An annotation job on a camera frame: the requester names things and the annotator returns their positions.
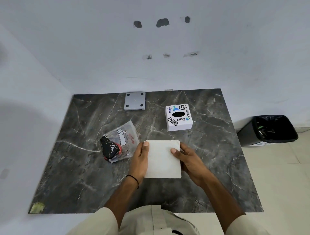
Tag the person's right hand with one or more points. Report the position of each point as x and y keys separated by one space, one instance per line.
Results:
x=193 y=164

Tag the person's left hand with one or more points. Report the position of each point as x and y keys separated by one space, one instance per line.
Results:
x=138 y=162

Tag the person's right thumb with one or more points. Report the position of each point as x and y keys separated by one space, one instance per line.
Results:
x=176 y=154

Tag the person's left thumb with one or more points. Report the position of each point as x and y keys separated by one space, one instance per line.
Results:
x=144 y=150

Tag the white napkin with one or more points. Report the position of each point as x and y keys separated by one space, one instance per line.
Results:
x=162 y=158

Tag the person's right forearm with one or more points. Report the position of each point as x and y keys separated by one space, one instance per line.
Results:
x=220 y=201

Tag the person's left forearm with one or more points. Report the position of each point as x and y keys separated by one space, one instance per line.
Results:
x=118 y=201

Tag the clear plastic packet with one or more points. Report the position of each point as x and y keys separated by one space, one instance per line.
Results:
x=122 y=140

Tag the black wrist band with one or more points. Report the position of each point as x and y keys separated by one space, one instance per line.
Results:
x=134 y=180

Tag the black printed pouch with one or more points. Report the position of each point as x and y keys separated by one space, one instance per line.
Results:
x=110 y=147

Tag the white printed tissue box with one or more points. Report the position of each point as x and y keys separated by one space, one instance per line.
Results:
x=178 y=118

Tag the grey metal mounting plate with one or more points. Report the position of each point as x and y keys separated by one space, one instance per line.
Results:
x=134 y=100

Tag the beige shirt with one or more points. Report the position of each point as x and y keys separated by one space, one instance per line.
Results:
x=150 y=221

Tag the black trash bin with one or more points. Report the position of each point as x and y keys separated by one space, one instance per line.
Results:
x=268 y=130

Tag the yellow-green sticker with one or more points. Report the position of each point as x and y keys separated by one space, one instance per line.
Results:
x=36 y=207

